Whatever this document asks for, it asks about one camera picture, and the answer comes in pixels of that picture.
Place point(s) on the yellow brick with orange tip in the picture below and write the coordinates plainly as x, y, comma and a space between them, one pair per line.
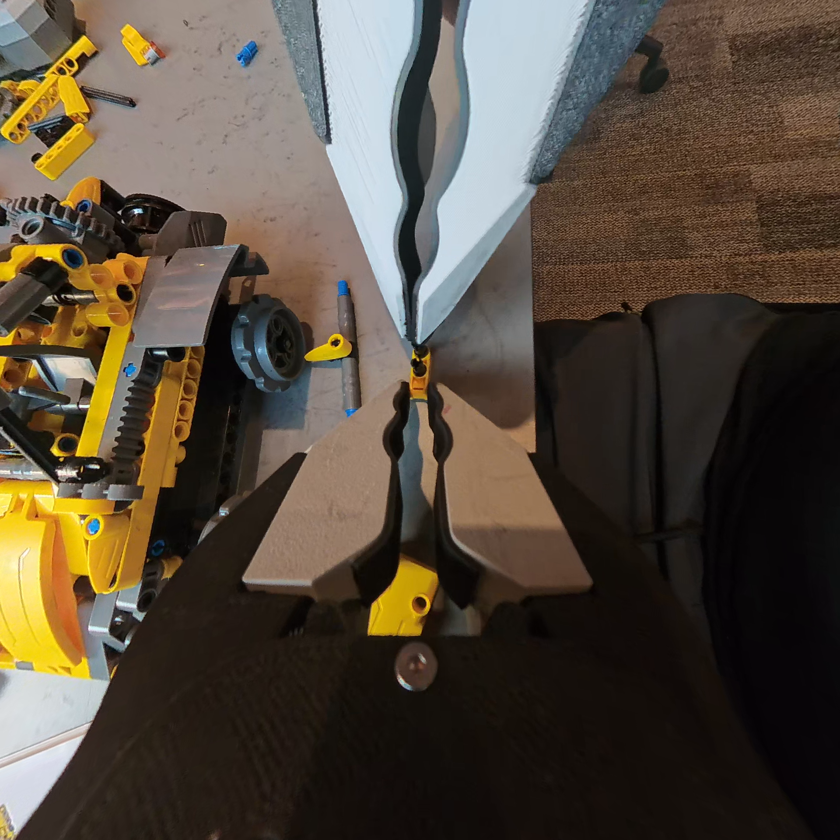
138, 43

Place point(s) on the instruction booklet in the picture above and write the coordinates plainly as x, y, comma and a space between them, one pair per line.
39, 787

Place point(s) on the yellow toy vehicle model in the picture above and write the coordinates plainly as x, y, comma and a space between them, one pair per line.
39, 577

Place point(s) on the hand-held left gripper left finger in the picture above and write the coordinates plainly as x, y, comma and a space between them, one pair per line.
321, 518

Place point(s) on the black chair caster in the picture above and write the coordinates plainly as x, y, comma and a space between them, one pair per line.
654, 65

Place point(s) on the small blue pin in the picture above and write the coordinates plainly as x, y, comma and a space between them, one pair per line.
247, 54

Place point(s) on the grey gear hub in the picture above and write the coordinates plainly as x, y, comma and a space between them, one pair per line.
6, 98

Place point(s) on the short yellow beam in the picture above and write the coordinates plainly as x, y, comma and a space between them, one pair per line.
64, 152

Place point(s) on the grey battery box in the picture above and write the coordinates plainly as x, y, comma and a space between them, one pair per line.
33, 33

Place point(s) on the smooth yellow panel brick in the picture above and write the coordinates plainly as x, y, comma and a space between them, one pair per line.
73, 98

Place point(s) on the grey desk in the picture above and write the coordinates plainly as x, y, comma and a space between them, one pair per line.
249, 164

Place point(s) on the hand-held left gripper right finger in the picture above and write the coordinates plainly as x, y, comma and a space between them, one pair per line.
512, 518

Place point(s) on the yellow liftarm brick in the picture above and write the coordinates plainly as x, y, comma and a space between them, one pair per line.
400, 597

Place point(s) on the long yellow beam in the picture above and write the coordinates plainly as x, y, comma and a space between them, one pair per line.
46, 92

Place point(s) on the small yellow connector brick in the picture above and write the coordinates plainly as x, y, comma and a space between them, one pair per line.
420, 379

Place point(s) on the black axle rod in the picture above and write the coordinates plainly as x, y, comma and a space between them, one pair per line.
111, 98

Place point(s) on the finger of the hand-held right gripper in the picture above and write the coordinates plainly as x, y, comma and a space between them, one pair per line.
361, 98
512, 98

